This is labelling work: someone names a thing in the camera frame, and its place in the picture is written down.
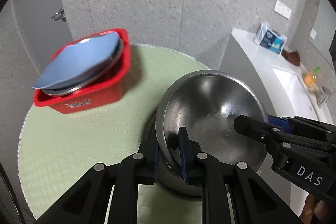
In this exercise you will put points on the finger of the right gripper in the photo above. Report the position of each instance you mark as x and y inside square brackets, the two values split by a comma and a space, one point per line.
[254, 129]
[280, 122]

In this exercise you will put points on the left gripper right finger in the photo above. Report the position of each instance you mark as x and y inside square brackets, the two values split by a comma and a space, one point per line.
[189, 150]

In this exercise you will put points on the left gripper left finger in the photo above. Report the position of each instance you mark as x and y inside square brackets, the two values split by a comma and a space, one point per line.
[149, 164]

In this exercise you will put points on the medium steel bowl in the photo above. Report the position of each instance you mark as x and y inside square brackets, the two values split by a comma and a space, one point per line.
[206, 103]

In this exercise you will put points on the large steel bowl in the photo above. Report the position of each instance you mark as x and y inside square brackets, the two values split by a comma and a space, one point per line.
[100, 71]

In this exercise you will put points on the blue plastic plate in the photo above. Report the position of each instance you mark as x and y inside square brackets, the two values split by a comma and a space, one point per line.
[78, 62]

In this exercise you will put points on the right hand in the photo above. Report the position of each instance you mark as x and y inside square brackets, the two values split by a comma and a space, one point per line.
[313, 207]

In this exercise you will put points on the white sink counter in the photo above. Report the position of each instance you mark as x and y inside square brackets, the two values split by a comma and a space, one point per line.
[280, 87]

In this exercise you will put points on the orange soap bottle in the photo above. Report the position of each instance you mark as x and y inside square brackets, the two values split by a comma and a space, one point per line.
[309, 78]

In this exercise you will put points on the chrome faucet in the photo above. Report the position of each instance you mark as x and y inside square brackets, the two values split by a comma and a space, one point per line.
[322, 95]

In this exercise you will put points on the brown cloth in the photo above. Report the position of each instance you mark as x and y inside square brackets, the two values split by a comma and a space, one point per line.
[292, 57]

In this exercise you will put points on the red plastic basin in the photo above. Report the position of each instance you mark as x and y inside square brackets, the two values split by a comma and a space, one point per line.
[105, 90]

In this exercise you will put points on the blue white tissue pack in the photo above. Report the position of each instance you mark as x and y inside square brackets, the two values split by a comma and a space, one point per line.
[269, 39]

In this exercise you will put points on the green round table mat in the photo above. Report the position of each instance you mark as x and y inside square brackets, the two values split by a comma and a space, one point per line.
[56, 149]

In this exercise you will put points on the grey door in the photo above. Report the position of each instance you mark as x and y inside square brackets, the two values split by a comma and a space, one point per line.
[42, 35]

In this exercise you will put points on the wall mirror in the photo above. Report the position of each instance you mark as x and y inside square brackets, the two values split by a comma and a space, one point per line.
[323, 30]

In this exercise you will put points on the white double wall socket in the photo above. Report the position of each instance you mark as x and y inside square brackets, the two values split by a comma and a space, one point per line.
[282, 10]

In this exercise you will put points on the metal door handle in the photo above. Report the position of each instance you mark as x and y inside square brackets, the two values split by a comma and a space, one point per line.
[60, 15]

